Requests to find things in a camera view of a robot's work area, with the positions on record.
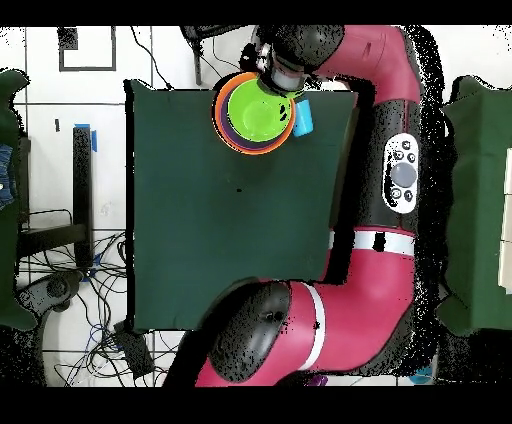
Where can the purple bowl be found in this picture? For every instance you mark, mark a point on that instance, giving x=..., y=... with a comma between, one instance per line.
x=256, y=146

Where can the green bowl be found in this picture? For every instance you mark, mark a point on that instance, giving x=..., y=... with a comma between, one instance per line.
x=256, y=116

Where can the orange bowl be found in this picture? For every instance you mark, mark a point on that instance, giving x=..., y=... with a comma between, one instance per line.
x=218, y=120

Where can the blue cup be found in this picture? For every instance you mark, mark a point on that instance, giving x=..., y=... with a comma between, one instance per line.
x=303, y=118
x=423, y=379

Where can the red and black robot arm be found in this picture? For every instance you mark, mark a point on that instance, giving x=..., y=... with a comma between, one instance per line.
x=360, y=300

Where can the dark green table cloth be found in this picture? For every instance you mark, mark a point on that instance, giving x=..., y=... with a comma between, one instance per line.
x=180, y=240

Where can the purple plastic item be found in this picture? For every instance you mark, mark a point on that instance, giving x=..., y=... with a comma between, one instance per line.
x=320, y=380

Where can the black power adapter box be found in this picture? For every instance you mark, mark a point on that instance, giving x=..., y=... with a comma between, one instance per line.
x=134, y=352

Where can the green cloth covered table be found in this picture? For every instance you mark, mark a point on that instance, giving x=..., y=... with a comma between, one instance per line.
x=480, y=200
x=12, y=260

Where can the white box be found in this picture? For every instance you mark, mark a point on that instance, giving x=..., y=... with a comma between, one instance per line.
x=507, y=220

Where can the person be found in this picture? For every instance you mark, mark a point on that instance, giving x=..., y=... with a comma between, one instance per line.
x=6, y=180

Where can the black camera tripod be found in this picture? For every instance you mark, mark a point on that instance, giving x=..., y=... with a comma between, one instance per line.
x=197, y=60

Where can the black table frame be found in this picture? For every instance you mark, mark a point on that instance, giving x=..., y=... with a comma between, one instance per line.
x=82, y=180

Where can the grey pedestal foot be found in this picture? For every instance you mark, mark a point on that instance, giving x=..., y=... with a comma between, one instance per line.
x=58, y=288

